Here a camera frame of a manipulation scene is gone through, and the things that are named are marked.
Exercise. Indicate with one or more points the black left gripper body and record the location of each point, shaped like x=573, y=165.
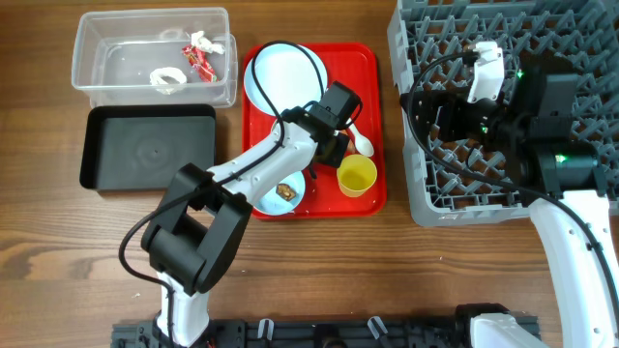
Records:
x=339, y=151

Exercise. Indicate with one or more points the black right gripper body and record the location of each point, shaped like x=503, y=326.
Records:
x=486, y=122

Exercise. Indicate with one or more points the yellow cup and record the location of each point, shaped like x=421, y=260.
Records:
x=356, y=174

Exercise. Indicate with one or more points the red snack wrapper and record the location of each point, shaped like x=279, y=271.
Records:
x=200, y=64

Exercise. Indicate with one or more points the white tissue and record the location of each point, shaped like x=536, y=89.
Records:
x=200, y=42

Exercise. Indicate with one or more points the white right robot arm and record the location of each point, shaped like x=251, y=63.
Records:
x=559, y=179

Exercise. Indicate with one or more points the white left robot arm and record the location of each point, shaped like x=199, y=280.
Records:
x=193, y=236

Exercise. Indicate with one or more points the grey-blue dishwasher rack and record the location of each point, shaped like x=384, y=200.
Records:
x=585, y=32

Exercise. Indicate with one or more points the orange carrot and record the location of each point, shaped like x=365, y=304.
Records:
x=351, y=147

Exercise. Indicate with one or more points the white plastic spoon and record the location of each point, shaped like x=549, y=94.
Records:
x=361, y=143

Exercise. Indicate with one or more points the light blue plate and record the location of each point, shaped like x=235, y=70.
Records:
x=289, y=77

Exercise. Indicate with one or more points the red plastic tray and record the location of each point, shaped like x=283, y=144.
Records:
x=353, y=65

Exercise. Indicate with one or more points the brown food scrap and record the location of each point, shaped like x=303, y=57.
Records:
x=286, y=192

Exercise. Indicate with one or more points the light blue bowl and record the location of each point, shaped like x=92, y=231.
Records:
x=272, y=205

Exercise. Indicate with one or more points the clear plastic bin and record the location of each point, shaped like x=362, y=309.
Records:
x=115, y=51

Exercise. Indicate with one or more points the black tray bin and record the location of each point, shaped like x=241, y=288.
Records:
x=141, y=147

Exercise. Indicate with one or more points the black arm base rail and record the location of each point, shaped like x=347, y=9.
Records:
x=395, y=333

